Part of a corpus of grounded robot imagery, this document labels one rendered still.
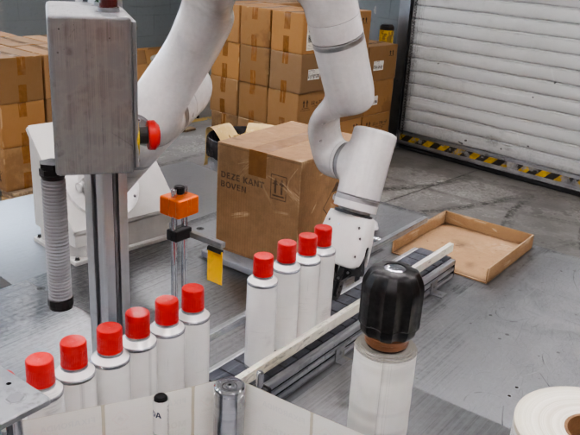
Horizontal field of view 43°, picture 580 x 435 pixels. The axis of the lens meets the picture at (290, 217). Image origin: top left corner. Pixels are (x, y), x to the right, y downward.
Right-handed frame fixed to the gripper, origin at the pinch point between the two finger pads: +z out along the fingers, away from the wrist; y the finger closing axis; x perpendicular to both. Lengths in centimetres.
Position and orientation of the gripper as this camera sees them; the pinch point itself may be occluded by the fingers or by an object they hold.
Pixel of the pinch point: (332, 289)
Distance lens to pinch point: 141.7
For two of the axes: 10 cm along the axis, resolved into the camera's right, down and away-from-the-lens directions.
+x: 5.5, 0.8, 8.3
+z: -2.6, 9.6, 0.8
